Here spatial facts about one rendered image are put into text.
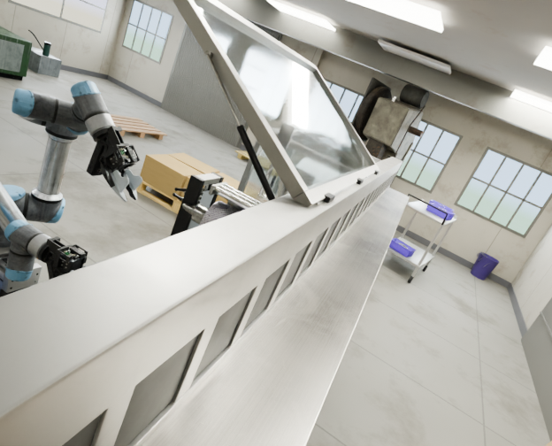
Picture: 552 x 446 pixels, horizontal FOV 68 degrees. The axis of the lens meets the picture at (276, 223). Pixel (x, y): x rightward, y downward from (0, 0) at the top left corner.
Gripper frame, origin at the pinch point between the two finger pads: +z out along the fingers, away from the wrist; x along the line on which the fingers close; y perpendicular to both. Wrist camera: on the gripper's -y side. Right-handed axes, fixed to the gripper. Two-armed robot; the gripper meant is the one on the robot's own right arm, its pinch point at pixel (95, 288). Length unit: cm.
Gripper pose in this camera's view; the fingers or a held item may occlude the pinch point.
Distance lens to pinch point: 135.7
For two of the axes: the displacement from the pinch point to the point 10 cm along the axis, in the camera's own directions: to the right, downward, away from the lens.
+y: 3.8, -8.7, -3.2
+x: 3.5, -1.8, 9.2
